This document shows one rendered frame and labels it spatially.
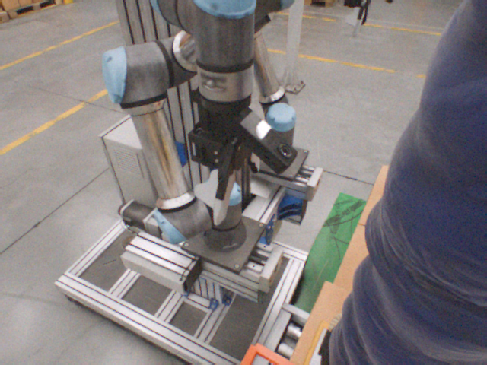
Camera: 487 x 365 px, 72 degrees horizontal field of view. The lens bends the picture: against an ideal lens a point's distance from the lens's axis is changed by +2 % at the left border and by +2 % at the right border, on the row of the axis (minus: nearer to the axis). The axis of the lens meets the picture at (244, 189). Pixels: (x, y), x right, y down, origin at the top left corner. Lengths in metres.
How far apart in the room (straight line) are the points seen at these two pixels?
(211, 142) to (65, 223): 2.48
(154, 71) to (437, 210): 0.68
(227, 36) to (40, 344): 2.17
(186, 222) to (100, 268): 1.37
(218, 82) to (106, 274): 1.88
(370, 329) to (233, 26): 0.44
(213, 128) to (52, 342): 2.00
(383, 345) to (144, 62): 0.72
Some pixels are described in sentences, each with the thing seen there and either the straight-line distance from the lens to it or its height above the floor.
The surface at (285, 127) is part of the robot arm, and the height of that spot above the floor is 1.23.
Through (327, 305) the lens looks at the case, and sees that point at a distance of 1.15.
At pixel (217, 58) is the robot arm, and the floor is 1.78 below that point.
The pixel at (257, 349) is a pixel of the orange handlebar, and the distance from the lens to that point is 0.91.
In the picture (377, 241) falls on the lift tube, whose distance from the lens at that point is 0.43.
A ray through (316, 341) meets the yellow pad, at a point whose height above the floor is 0.97.
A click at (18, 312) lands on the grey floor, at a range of 2.57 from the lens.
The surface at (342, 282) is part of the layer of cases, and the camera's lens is 1.70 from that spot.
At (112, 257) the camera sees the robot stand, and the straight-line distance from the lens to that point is 2.28.
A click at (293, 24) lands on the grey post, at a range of 4.21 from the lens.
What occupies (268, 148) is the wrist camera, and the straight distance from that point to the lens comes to 0.48.
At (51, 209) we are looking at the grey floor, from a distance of 3.10.
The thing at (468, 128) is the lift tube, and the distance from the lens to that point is 0.29.
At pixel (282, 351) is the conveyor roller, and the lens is 1.50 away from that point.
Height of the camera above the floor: 1.94
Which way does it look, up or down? 43 degrees down
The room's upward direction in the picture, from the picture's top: straight up
